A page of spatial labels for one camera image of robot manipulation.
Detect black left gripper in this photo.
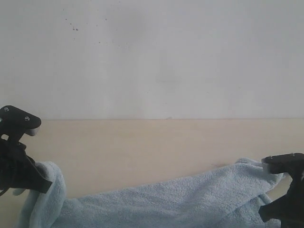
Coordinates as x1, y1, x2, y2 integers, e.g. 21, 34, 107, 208
0, 140, 52, 194

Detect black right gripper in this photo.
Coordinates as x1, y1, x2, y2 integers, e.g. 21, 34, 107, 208
258, 173, 304, 228

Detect light blue terry towel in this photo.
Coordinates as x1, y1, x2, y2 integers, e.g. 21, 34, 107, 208
16, 158, 284, 228

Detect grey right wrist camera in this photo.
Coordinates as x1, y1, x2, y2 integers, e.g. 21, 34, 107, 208
261, 153, 304, 175

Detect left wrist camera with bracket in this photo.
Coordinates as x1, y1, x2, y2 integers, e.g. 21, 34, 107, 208
0, 105, 42, 141

